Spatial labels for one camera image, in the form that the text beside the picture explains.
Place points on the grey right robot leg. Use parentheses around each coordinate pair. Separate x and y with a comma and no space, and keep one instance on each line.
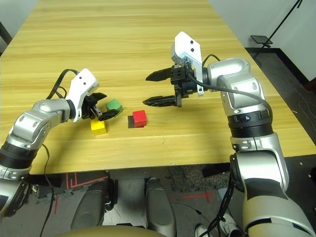
(158,209)

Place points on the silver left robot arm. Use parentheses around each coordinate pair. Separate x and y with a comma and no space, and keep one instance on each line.
(29,121)

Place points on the dark red object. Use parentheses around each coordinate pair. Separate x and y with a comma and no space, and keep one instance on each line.
(311,85)

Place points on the yellow block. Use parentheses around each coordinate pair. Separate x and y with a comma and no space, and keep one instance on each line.
(98,128)

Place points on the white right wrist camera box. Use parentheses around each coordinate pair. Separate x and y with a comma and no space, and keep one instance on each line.
(187,47)

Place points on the black square marker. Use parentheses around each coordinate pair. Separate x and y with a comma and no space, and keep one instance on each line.
(130,122)

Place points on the white shoe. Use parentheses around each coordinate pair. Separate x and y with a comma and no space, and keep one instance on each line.
(201,230)
(228,222)

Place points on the grey robot leg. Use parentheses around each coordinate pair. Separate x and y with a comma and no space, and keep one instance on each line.
(158,209)
(89,209)

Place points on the wooden side table black frame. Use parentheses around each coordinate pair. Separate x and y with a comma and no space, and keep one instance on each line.
(5,33)

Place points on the grey floor pedal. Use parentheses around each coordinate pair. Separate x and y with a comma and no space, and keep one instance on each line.
(223,192)

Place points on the olive robot torso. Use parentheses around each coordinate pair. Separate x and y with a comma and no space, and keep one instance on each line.
(98,233)

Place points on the red block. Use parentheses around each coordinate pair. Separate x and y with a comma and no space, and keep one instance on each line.
(139,117)

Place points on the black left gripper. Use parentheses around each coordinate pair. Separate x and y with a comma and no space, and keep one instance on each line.
(90,108)

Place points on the grey left robot leg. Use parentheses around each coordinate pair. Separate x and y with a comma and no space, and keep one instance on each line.
(89,209)

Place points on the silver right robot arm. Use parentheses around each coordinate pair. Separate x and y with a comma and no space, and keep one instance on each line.
(247,86)

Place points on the green block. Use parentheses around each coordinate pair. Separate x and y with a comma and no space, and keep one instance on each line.
(113,103)

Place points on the black tripod stand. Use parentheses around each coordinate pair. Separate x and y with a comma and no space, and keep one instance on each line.
(261,39)

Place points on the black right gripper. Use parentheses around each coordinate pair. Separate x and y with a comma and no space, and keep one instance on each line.
(185,85)

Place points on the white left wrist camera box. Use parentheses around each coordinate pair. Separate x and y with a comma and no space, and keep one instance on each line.
(81,86)

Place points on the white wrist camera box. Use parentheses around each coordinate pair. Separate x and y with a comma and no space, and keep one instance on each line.
(187,47)
(81,86)

